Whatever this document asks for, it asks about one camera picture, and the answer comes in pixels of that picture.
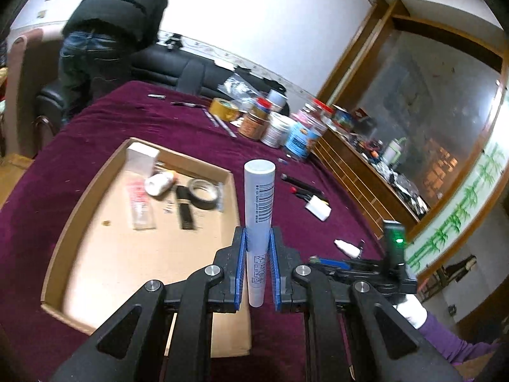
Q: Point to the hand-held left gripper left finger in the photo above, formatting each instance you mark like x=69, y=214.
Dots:
x=239, y=274

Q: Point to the small white plastic bottle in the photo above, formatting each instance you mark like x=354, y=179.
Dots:
x=350, y=247

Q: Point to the small black gadget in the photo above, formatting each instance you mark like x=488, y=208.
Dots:
x=173, y=41

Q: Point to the person's right hand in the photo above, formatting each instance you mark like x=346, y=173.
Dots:
x=411, y=312

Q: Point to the black marker grey cap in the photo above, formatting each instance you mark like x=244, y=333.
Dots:
x=296, y=181

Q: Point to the brown padded armchair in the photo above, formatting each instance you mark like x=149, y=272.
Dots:
x=28, y=79

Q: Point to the black tape roll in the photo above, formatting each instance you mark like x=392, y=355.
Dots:
x=199, y=197

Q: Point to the white marker pen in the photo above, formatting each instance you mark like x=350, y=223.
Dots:
x=258, y=215

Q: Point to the silver craft knife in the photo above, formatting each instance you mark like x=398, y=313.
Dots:
x=227, y=128
x=212, y=118

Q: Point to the grey lidded jar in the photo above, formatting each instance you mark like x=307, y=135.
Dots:
x=277, y=96

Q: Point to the clear plastic bag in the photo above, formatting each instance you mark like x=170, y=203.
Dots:
x=238, y=86

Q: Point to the cardboard box tray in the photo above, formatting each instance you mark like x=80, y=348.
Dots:
x=119, y=270

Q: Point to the white round jar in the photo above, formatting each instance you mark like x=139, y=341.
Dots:
x=276, y=131

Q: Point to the pink plastic container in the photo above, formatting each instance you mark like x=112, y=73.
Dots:
x=304, y=118

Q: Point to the short silver pen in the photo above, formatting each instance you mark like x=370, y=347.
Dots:
x=156, y=96

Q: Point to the black leather sofa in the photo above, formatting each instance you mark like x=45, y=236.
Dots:
x=167, y=63

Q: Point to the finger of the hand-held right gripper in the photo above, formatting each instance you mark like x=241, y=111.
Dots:
x=361, y=248
x=332, y=263

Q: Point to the yellow tape roll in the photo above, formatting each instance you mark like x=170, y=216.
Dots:
x=224, y=109

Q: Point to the person's right forearm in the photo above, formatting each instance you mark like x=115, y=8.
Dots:
x=457, y=342

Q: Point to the white cup green lid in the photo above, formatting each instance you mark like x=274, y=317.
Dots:
x=394, y=151

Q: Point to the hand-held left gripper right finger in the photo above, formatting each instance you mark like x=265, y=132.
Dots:
x=276, y=274

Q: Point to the red lidded clear jar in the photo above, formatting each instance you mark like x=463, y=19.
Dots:
x=318, y=110

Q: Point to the jar with red blue lids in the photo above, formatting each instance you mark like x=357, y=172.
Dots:
x=263, y=105

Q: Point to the large white charger adapter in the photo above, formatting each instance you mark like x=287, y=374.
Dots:
x=318, y=209

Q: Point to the clear plastic package red insert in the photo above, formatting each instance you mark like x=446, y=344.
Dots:
x=139, y=203

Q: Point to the wooden sideboard with clutter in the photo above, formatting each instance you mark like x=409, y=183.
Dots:
x=397, y=183

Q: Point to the white charger with prongs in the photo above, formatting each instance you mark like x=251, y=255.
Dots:
x=141, y=157

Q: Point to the black box gold band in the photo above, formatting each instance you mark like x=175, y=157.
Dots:
x=185, y=211

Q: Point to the amber plastic jar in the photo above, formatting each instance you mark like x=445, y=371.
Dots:
x=252, y=125

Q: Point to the black marker yellow band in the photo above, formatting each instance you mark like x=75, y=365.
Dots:
x=316, y=197

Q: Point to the black marker red cap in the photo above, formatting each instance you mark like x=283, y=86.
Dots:
x=304, y=192

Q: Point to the clear jar blue cartoon label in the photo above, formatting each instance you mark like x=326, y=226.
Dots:
x=302, y=141

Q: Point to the wooden brick-pattern cabinet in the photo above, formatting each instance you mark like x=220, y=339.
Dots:
x=358, y=175

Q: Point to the bamboo wall sticker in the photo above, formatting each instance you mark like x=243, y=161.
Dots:
x=457, y=223

